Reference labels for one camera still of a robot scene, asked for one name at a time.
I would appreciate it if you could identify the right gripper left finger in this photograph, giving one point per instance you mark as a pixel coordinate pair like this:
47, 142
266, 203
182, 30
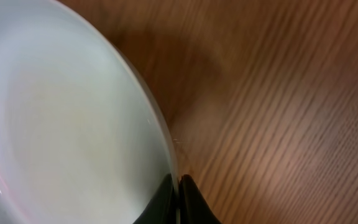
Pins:
162, 208

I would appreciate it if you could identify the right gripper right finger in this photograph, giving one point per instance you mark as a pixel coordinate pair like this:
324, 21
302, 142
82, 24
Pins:
193, 207

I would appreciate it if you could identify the light blue plate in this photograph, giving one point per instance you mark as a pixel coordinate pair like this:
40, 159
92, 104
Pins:
82, 139

